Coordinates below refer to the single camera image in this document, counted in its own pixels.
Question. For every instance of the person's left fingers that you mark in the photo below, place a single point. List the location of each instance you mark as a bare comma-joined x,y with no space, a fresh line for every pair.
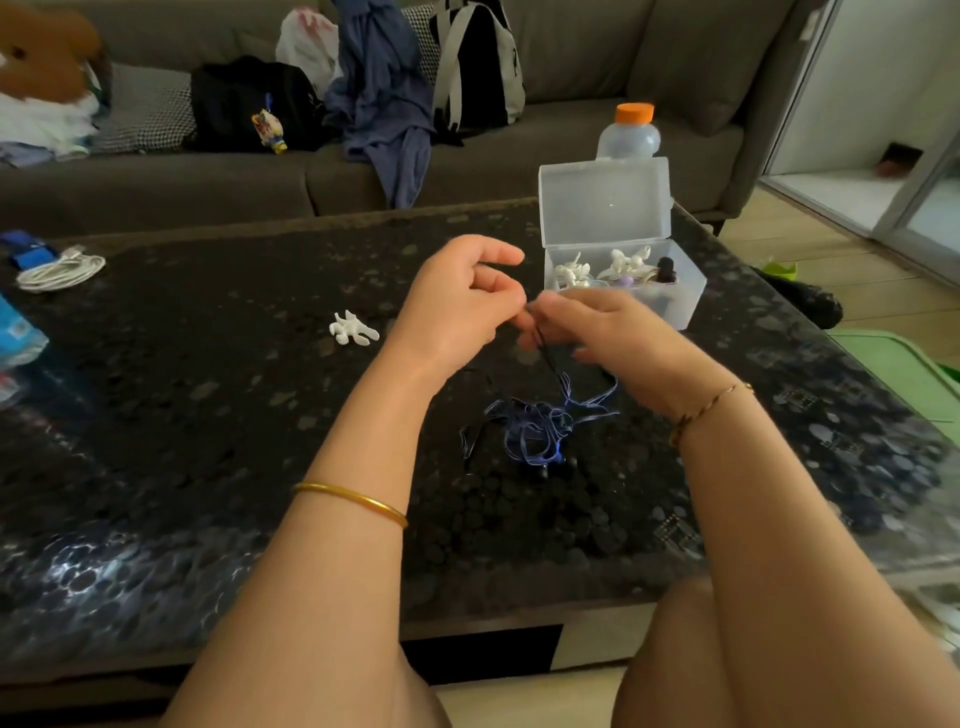
499,289

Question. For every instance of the plastic bottle with orange cap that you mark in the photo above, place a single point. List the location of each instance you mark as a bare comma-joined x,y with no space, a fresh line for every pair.
628,136

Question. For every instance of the white plastic bag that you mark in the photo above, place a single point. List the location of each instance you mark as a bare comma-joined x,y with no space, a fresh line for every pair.
307,49

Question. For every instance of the white plastic figure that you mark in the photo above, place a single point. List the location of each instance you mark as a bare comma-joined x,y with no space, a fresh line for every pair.
626,262
571,271
349,328

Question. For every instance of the blue flat object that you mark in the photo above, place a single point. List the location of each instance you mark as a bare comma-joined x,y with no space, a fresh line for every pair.
26,247

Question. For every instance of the person's right leg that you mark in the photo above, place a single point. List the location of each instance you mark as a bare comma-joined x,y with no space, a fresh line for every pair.
667,660

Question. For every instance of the blue and white packet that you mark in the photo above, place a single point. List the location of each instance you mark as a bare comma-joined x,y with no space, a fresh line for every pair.
16,337

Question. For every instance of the clear plastic storage box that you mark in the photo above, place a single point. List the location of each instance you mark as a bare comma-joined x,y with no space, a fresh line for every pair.
600,210

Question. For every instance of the black shoe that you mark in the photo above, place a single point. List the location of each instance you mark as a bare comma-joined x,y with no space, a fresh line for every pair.
810,300

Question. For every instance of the person's right hand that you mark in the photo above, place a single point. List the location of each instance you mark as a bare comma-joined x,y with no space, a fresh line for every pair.
637,352

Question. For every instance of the brown plush toy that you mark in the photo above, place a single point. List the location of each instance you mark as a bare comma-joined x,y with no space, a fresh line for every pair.
45,49

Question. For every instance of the blue garment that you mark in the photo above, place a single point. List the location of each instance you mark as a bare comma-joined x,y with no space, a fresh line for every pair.
382,97

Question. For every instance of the black and white checkered pillow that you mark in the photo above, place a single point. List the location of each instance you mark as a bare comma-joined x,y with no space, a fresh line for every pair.
142,112
424,37

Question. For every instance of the grey fabric sofa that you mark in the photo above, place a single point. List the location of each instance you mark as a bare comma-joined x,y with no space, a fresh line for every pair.
600,67

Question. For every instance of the black and grey backpack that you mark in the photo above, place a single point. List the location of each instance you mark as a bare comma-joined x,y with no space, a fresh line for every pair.
480,67

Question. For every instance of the person's right forearm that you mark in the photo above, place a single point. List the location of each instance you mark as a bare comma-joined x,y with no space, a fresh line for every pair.
787,570

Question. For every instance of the white sliding door frame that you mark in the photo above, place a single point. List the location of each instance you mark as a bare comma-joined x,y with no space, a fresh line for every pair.
907,202

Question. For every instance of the black bag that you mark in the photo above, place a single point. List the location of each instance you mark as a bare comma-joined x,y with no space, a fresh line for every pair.
232,97

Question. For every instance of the person's left forearm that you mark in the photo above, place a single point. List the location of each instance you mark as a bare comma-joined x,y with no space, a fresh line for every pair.
322,585

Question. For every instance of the person's right fingers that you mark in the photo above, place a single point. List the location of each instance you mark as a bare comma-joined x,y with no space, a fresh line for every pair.
559,319

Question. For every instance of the pile of white clothes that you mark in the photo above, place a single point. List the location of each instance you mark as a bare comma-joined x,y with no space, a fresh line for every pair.
45,127

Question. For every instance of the gold bangle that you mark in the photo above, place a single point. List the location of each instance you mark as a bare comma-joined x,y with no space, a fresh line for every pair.
360,498

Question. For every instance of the green plastic lid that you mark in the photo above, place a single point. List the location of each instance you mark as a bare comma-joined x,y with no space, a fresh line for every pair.
900,371

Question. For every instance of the person's left hand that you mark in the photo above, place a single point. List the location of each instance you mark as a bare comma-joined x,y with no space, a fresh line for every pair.
435,307

